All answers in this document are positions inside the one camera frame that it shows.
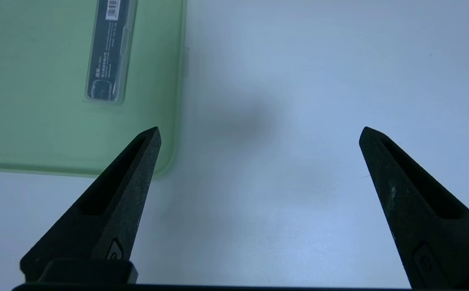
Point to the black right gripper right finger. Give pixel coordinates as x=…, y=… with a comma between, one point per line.
x=432, y=226

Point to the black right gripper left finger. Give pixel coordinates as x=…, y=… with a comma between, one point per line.
x=109, y=210

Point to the grey translucent plastic case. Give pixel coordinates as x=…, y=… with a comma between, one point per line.
x=109, y=60

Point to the light green plastic tray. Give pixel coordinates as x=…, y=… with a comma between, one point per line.
x=36, y=121

